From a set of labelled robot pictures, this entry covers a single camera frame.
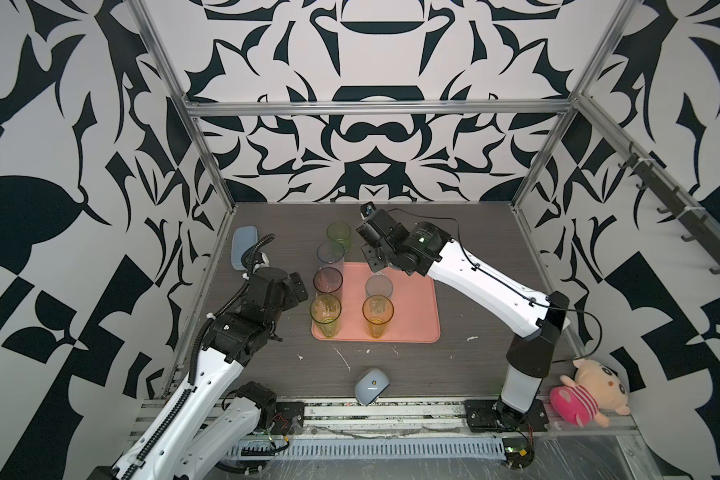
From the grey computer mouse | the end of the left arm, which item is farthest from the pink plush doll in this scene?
the end of the left arm

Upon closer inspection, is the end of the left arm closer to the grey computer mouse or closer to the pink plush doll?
the grey computer mouse

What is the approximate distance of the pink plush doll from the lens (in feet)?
2.35

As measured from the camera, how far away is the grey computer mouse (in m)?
0.72

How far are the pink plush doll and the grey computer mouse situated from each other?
16.8 inches
